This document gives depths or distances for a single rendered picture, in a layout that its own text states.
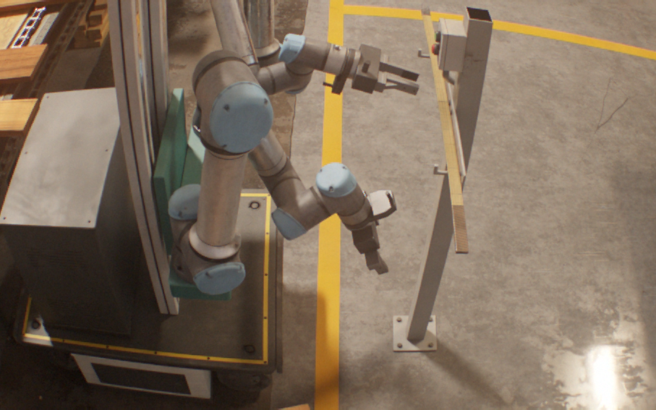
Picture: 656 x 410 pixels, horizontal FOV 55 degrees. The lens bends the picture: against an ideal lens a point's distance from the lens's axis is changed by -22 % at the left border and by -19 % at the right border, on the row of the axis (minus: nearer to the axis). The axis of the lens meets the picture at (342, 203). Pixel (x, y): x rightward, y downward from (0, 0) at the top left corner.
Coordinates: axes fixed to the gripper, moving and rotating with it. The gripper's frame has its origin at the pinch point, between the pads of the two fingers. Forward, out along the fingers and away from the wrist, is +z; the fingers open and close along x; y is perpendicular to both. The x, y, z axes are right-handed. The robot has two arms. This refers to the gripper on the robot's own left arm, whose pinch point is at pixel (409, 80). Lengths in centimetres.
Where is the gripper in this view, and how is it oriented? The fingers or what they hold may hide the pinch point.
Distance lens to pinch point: 182.5
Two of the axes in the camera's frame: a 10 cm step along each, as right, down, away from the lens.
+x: 1.0, -7.4, 6.7
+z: 9.6, 2.6, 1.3
